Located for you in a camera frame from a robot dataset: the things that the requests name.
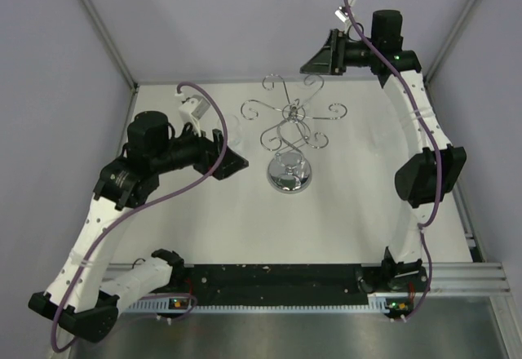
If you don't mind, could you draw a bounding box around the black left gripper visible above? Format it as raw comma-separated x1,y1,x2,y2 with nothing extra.
152,117,248,180

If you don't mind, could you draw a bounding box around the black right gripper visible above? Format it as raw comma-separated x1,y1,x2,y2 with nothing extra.
300,30,378,77

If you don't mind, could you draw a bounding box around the round clear wine glass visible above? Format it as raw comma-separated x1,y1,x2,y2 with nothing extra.
225,114,243,148

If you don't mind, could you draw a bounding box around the ribbed clear flute glass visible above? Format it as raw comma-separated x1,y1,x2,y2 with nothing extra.
367,110,392,149

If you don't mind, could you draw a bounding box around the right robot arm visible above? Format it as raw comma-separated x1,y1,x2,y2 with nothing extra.
300,7,467,291

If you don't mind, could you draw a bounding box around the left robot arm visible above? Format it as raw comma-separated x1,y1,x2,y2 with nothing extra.
28,111,249,352

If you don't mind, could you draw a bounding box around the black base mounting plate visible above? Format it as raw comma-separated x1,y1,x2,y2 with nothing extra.
166,263,427,307

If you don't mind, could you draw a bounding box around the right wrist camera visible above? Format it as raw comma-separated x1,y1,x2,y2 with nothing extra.
334,7,356,33

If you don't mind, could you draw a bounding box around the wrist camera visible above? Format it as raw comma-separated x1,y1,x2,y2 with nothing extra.
334,7,356,33
179,95,210,136

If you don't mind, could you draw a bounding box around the chrome wire glass rack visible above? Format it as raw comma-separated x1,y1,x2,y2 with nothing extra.
240,73,348,194

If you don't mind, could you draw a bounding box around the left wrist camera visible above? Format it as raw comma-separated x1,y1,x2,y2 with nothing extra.
179,95,210,136

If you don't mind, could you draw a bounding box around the grey slotted cable duct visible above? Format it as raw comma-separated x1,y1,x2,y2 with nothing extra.
122,295,409,312

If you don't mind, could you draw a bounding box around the aluminium frame rail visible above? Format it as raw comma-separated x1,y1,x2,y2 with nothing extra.
101,259,512,295

